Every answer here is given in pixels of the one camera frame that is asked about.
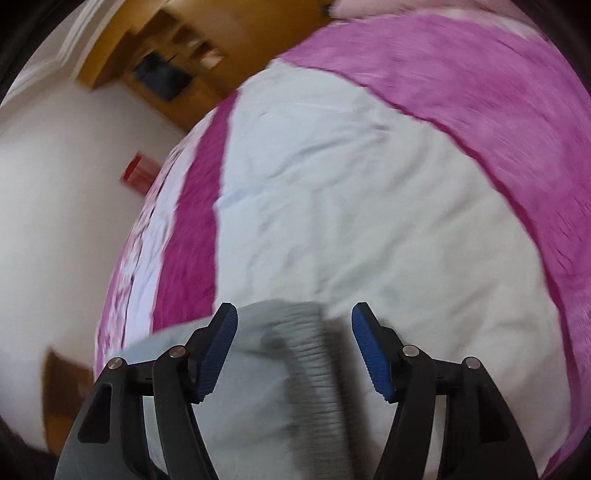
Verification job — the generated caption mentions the brown wooden furniture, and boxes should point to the brown wooden furniture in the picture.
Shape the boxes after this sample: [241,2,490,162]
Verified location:
[41,348,95,457]

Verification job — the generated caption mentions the dark backpack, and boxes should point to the dark backpack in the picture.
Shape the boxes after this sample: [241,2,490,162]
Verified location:
[133,51,192,100]

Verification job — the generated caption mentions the dark cloth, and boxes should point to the dark cloth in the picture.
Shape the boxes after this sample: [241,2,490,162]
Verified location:
[0,415,61,480]

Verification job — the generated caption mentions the pink and white striped blanket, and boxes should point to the pink and white striped blanket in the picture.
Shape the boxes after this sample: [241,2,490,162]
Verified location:
[92,9,591,480]

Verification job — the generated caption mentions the red chair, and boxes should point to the red chair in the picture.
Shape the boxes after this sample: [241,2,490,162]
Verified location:
[121,154,160,195]

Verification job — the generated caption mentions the grey towel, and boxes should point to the grey towel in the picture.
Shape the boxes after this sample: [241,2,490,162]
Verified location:
[121,299,358,480]

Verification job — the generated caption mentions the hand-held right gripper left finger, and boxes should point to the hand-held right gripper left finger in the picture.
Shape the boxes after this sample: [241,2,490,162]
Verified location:
[54,302,239,480]

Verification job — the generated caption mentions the wooden wardrobe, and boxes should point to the wooden wardrobe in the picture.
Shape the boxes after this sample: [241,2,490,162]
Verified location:
[76,0,333,134]

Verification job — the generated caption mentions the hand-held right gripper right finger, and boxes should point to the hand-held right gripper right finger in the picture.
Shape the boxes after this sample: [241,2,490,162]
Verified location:
[351,302,539,480]

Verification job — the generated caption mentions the pale pink fluffy blanket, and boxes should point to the pale pink fluffy blanket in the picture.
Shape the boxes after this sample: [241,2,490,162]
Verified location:
[332,0,509,19]

